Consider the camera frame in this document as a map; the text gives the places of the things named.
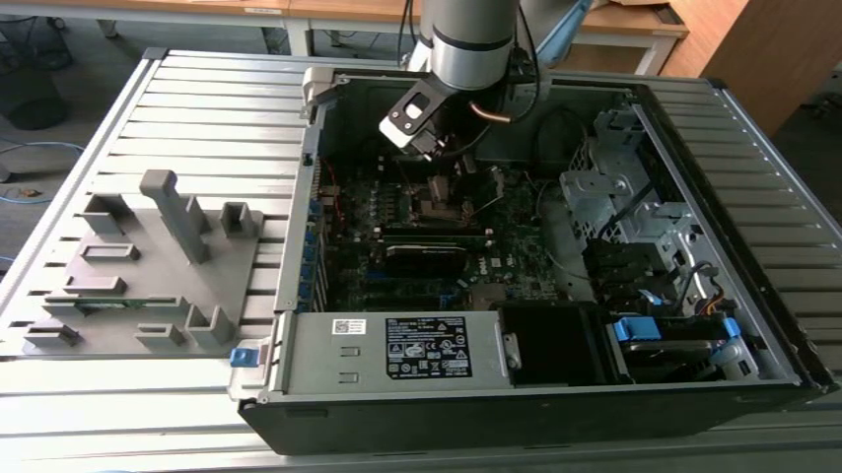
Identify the silver green CPU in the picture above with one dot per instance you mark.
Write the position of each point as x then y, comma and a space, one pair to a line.
442, 189

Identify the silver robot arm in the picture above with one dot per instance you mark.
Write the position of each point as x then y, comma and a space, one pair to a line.
467, 44

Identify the CPU socket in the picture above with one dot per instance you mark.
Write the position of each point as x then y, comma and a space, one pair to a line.
447, 217

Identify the metal drive cage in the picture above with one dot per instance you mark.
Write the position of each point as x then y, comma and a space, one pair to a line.
591, 183

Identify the green motherboard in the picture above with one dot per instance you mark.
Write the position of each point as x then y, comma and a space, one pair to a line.
519, 246

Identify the black graphics card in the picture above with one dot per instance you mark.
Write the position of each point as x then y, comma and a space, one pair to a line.
425, 261

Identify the wooden desk white legs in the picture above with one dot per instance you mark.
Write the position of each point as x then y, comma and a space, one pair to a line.
131, 4
625, 27

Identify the silver chipset heatsink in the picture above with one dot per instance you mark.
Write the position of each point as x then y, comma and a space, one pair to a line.
489, 295

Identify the blue disk carrier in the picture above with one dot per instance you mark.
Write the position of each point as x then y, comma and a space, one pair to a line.
730, 329
634, 327

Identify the wooden cabinet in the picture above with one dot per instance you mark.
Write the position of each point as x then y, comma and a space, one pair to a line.
776, 59

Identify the grey power supply unit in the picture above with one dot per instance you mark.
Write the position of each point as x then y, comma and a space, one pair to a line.
315, 345

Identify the grey parts rack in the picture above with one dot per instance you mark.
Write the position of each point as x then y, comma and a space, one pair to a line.
164, 276

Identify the blue case latch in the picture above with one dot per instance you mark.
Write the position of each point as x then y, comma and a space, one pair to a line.
243, 358

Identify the black PC case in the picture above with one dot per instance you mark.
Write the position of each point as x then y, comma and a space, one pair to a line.
461, 428

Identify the green RAM stick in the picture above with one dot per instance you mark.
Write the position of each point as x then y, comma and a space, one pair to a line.
112, 303

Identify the black waste bin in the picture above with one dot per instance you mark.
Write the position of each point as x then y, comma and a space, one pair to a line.
36, 106

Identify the black mesh basket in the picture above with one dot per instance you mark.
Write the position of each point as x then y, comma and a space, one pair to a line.
39, 49

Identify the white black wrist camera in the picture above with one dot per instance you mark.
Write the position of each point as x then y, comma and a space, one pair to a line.
413, 111

